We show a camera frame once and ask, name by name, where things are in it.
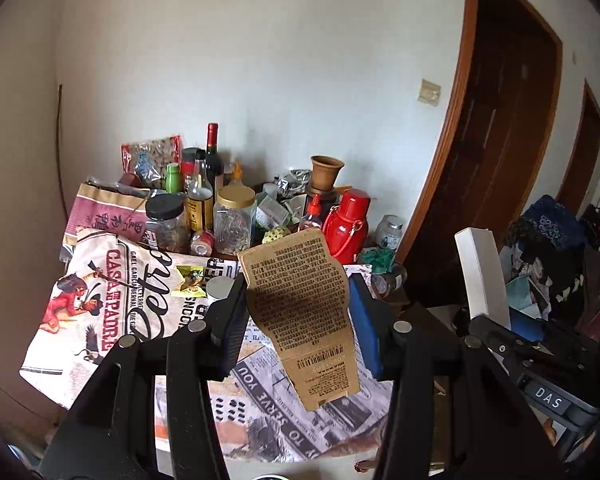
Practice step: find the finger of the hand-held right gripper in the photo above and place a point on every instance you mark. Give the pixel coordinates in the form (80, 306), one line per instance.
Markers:
(487, 334)
(524, 322)

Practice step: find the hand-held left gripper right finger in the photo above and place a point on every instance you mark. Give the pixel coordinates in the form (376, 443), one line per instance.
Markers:
(367, 325)

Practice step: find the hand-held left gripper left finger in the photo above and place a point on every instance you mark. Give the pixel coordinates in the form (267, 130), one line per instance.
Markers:
(232, 325)

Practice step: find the white cardboard box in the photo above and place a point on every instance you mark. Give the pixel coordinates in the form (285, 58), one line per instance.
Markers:
(480, 275)

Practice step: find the yellow snack wrapper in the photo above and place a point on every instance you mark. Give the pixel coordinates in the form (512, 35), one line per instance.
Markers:
(190, 282)

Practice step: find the brown printed paper card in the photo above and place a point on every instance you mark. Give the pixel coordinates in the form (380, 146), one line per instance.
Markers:
(300, 300)

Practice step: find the small metal can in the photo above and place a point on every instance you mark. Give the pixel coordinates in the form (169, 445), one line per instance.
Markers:
(220, 288)

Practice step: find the dark glass jar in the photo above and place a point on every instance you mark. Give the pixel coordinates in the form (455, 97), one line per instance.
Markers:
(390, 280)

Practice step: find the green plastic bag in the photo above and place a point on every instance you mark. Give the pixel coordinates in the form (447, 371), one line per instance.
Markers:
(377, 260)

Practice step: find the small can with red label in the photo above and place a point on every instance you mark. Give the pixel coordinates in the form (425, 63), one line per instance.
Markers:
(202, 242)

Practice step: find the clear glass jar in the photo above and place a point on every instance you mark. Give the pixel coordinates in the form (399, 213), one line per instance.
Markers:
(389, 232)

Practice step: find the yellow-green bumpy fruit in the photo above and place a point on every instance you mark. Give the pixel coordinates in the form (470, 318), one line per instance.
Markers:
(276, 234)

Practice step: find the blue patterned cloth pile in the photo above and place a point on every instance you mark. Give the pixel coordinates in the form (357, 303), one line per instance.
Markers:
(550, 225)

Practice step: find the red thermos flask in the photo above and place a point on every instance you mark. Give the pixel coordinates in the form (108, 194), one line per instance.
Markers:
(347, 225)

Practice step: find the glass jar with gold lid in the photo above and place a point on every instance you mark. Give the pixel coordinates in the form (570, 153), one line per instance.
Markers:
(235, 220)

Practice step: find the glass jar with black lid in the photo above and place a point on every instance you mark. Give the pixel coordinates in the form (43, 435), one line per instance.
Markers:
(167, 225)

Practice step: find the red squeeze sauce bottle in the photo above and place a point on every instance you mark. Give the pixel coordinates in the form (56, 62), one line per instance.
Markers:
(312, 215)

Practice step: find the dark sauce bottle yellow label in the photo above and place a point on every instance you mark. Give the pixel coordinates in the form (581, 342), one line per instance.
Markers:
(200, 202)

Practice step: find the printed newspaper-style tablecloth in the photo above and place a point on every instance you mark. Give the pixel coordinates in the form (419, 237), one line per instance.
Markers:
(105, 310)

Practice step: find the clear bottle with orange cap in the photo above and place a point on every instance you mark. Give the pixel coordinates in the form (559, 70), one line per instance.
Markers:
(237, 174)

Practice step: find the silver foil bag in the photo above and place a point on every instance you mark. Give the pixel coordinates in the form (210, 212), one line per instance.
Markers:
(292, 180)

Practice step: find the brown clay vase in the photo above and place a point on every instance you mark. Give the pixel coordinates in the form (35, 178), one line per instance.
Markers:
(326, 172)

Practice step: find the small green bottle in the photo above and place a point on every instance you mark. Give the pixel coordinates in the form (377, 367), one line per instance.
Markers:
(173, 177)

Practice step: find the pink and tan paper bag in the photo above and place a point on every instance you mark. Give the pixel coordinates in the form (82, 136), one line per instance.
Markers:
(107, 215)

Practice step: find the dark jar with red label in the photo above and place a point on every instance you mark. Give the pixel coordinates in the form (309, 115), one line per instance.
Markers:
(189, 162)

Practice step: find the dark wine bottle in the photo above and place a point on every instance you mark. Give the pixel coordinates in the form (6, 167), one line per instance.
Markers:
(211, 152)

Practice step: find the dark wooden door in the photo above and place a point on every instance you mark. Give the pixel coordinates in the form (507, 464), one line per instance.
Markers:
(495, 135)
(580, 150)

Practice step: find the red snack bag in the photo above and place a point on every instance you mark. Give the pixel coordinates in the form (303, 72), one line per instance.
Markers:
(150, 157)

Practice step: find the beige light switch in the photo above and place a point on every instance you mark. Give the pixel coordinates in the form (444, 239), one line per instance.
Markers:
(429, 92)

